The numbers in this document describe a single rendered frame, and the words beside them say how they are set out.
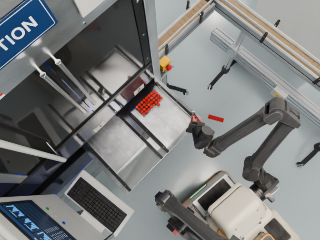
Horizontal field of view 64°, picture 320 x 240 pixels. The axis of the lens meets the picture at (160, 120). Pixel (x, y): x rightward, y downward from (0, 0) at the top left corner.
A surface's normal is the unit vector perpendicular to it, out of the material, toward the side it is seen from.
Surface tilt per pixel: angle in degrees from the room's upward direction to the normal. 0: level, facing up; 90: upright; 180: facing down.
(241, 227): 48
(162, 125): 0
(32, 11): 90
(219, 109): 0
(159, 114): 0
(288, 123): 58
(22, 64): 90
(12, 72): 90
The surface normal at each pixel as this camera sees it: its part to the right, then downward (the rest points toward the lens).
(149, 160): -0.04, -0.25
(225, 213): -0.45, -0.69
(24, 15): 0.71, 0.67
